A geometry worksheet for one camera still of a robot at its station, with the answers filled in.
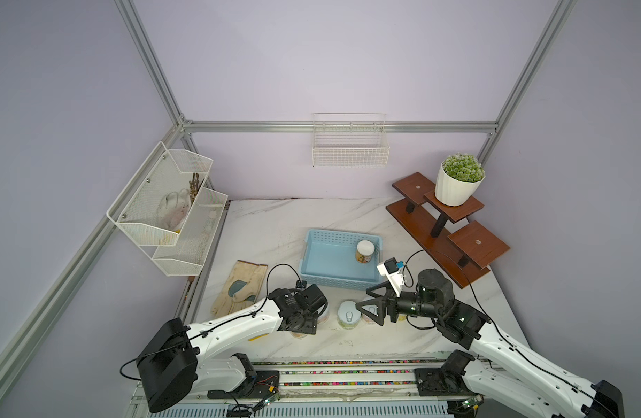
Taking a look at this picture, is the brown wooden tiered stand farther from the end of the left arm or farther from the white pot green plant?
the end of the left arm

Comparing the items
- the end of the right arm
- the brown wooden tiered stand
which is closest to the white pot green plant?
the brown wooden tiered stand

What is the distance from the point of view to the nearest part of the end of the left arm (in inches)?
22.4

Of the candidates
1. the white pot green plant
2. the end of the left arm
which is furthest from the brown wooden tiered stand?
the end of the left arm

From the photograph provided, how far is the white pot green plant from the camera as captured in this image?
0.81 meters

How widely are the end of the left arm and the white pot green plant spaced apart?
54 cm

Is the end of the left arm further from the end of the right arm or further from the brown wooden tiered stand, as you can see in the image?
the brown wooden tiered stand

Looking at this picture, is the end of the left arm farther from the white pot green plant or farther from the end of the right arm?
the white pot green plant

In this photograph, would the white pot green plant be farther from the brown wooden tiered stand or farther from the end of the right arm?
the end of the right arm
